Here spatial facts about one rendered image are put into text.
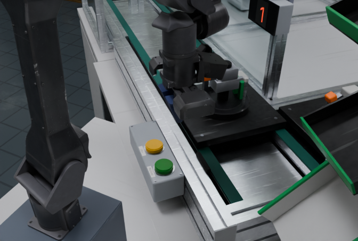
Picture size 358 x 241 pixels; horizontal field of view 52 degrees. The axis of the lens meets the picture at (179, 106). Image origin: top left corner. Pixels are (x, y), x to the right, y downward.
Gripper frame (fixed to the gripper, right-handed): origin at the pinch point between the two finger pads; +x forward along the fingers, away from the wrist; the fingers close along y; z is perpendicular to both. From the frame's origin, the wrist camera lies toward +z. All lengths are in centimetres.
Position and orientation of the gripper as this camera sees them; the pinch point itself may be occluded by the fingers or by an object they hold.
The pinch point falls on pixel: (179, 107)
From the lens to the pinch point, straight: 69.3
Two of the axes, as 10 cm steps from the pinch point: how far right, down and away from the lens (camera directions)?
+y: -3.4, -5.3, 7.7
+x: 0.0, 8.3, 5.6
